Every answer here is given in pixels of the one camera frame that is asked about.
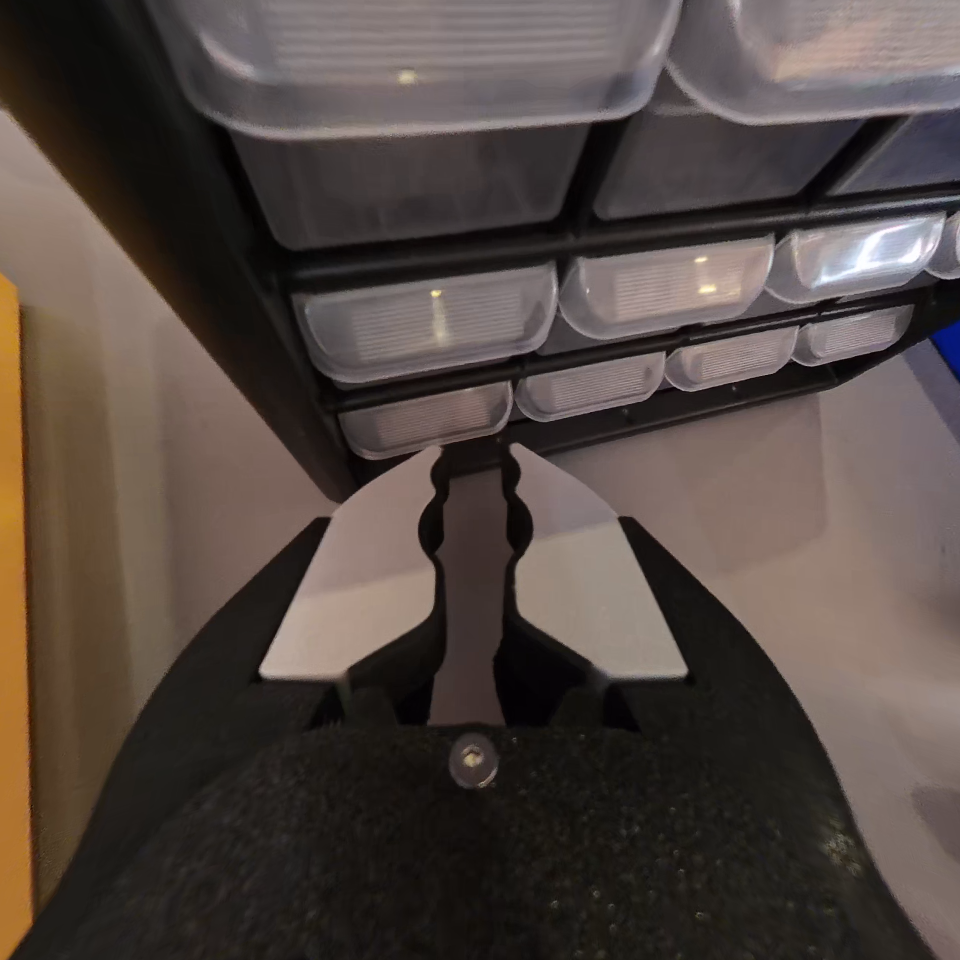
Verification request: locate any yellow plastic bin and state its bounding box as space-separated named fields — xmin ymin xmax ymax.
xmin=0 ymin=273 xmax=37 ymax=935

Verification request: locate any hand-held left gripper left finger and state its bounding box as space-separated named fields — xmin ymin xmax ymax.
xmin=258 ymin=447 xmax=453 ymax=727

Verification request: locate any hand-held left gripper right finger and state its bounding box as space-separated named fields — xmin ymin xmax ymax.
xmin=493 ymin=444 xmax=691 ymax=727

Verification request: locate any black drawer cabinet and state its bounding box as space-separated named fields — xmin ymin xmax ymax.
xmin=0 ymin=0 xmax=960 ymax=502

